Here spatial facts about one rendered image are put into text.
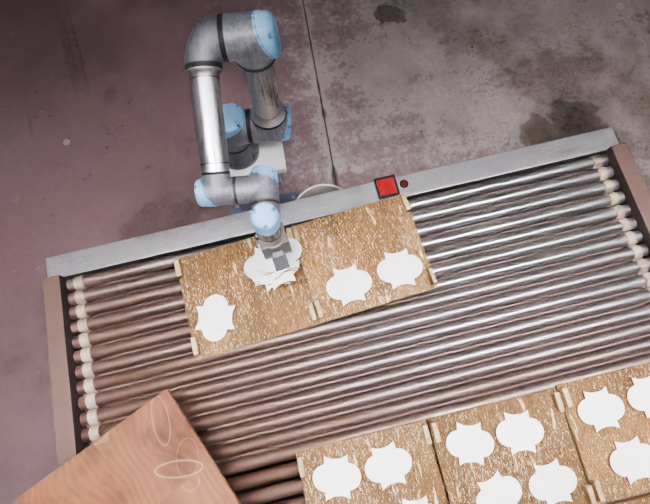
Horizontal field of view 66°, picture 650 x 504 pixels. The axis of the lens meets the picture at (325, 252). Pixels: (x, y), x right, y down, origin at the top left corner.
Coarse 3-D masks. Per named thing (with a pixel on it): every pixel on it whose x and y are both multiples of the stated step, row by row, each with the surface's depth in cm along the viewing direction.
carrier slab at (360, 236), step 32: (320, 224) 174; (352, 224) 174; (384, 224) 173; (320, 256) 171; (352, 256) 170; (384, 256) 170; (416, 256) 170; (320, 288) 168; (384, 288) 167; (416, 288) 167; (320, 320) 165
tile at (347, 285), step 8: (336, 272) 168; (344, 272) 168; (352, 272) 168; (360, 272) 168; (336, 280) 167; (344, 280) 167; (352, 280) 167; (360, 280) 167; (368, 280) 167; (328, 288) 166; (336, 288) 166; (344, 288) 166; (352, 288) 166; (360, 288) 166; (368, 288) 166; (336, 296) 166; (344, 296) 166; (352, 296) 166; (360, 296) 165; (344, 304) 165
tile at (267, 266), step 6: (294, 240) 164; (294, 246) 164; (300, 246) 164; (294, 252) 163; (300, 252) 163; (258, 258) 163; (264, 258) 163; (270, 258) 163; (288, 258) 163; (294, 258) 163; (258, 264) 162; (264, 264) 162; (270, 264) 162; (294, 264) 162; (264, 270) 162; (270, 270) 162; (282, 270) 162
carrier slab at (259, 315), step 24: (192, 264) 171; (216, 264) 171; (240, 264) 170; (192, 288) 168; (216, 288) 168; (240, 288) 168; (264, 288) 168; (288, 288) 168; (192, 312) 166; (240, 312) 166; (264, 312) 166; (288, 312) 166; (192, 336) 164; (240, 336) 164; (264, 336) 164
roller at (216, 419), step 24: (624, 312) 166; (648, 312) 165; (528, 336) 164; (552, 336) 163; (432, 360) 163; (456, 360) 162; (336, 384) 161; (360, 384) 160; (240, 408) 160; (264, 408) 159
